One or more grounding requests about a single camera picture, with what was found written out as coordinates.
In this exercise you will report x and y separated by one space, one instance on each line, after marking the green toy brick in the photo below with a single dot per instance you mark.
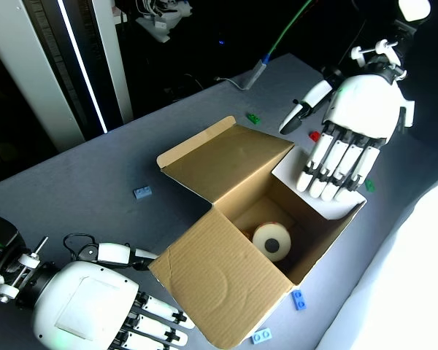
253 119
369 185

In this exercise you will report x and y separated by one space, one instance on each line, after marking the white plastic clutter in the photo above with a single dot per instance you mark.
160 27

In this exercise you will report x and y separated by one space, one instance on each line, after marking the white cabinet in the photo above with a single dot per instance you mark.
18 54

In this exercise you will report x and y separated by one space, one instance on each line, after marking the grey table cloth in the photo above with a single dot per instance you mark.
95 164

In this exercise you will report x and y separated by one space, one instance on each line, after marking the cream roll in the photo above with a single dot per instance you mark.
272 240

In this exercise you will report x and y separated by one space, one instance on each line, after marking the cardboard box with flaps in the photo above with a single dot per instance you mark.
211 277

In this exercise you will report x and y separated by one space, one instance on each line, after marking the red toy brick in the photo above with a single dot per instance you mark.
315 136

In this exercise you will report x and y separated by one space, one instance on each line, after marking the white LED light strip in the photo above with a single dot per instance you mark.
82 67

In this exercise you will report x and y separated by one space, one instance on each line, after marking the light blue toy brick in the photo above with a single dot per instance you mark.
261 335

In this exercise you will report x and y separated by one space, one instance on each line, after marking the white draped cloth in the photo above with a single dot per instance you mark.
405 291

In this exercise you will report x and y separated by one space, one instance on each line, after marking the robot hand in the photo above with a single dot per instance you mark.
365 105
84 302

